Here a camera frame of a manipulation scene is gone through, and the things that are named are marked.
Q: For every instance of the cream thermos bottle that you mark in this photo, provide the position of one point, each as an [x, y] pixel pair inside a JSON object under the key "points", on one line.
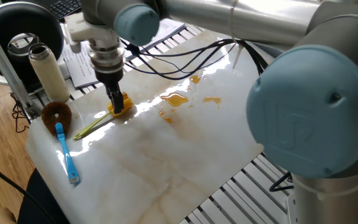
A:
{"points": [[50, 77]]}

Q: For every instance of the black chair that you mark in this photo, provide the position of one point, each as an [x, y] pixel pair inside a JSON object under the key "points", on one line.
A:
{"points": [[39, 202]]}

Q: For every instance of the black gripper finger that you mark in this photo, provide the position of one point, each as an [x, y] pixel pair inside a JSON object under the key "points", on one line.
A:
{"points": [[110, 96], [117, 102]]}

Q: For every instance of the black computer keyboard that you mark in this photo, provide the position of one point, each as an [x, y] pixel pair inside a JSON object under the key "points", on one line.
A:
{"points": [[64, 7]]}

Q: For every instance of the aluminium frame bar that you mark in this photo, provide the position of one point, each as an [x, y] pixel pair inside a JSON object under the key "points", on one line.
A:
{"points": [[8, 68]]}

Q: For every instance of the white plastic wrist mount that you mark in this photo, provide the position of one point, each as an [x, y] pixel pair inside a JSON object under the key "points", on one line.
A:
{"points": [[79, 29]]}

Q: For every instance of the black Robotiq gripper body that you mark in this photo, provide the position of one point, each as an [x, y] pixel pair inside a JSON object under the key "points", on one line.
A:
{"points": [[109, 77]]}

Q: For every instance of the round orange sauce puddle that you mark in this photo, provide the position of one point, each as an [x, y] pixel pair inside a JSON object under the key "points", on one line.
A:
{"points": [[195, 78]]}

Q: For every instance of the large orange sauce puddle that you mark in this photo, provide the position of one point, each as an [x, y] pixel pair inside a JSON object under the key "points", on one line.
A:
{"points": [[175, 99]]}

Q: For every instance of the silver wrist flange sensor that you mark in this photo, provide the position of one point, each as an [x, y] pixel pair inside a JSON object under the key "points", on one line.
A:
{"points": [[106, 59]]}

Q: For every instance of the elongated orange sauce puddle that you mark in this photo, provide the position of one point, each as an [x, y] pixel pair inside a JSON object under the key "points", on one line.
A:
{"points": [[212, 100]]}

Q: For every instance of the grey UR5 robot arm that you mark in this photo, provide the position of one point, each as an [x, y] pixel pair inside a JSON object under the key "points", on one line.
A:
{"points": [[291, 18]]}

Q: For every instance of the small orange sauce puddle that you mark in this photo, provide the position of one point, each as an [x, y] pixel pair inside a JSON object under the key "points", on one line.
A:
{"points": [[165, 117]]}

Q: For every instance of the white paper sheet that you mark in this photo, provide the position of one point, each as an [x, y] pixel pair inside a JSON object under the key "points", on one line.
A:
{"points": [[79, 68]]}

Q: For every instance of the white marble table board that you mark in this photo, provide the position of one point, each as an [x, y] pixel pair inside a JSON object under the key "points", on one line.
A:
{"points": [[135, 161]]}

